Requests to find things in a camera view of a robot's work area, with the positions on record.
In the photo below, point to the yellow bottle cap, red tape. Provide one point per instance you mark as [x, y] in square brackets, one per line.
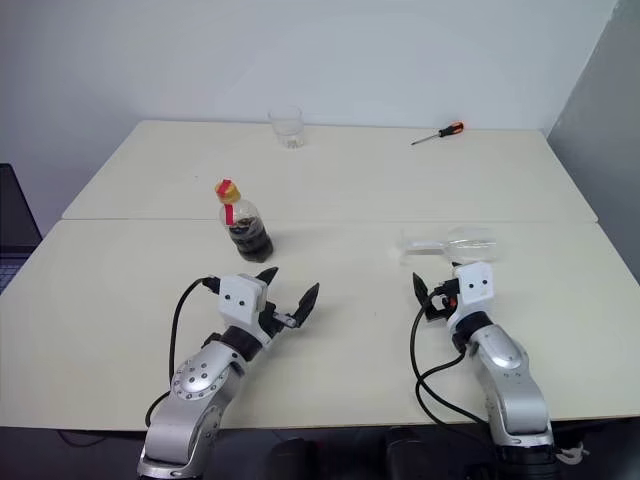
[227, 191]

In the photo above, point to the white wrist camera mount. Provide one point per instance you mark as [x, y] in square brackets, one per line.
[475, 290]
[240, 300]

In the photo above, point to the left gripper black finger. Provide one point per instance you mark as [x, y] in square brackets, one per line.
[307, 305]
[268, 276]

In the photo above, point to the dark laptop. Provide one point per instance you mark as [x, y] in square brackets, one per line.
[15, 225]

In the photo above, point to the clear glass tumbler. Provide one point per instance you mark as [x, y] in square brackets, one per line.
[289, 127]

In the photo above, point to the grey partition panel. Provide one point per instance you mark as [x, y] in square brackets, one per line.
[610, 150]

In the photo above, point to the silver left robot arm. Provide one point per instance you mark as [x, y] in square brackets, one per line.
[200, 380]

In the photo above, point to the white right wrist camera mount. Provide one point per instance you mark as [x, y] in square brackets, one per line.
[475, 290]

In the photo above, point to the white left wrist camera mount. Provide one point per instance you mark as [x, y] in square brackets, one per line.
[240, 300]

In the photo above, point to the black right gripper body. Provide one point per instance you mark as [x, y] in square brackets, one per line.
[441, 305]

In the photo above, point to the orange and black screwdriver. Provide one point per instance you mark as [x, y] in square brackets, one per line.
[450, 130]

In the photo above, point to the small dark liquid bottle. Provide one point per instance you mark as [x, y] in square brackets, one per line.
[252, 240]

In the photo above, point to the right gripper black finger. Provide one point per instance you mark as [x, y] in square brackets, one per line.
[421, 290]

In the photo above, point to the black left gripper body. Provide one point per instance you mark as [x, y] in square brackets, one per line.
[267, 322]

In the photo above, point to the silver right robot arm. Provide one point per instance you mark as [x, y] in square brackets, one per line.
[510, 380]

